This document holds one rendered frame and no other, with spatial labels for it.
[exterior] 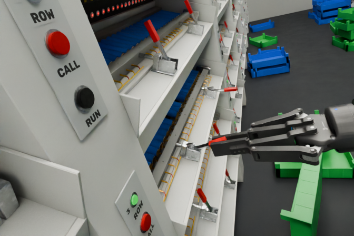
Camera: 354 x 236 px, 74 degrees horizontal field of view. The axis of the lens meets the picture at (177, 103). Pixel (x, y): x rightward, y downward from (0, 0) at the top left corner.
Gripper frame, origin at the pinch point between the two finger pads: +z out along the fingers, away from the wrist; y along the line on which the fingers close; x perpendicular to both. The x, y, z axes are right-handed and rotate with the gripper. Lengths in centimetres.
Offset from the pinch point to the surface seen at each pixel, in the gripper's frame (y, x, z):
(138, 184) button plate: -21.2, 12.8, 4.4
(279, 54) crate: 181, -49, -16
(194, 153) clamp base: -1.0, -0.3, 7.4
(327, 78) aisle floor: 140, -62, -42
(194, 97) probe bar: 19.5, 2.6, 10.9
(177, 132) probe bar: 3.0, 2.8, 11.2
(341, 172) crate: 46, -56, -25
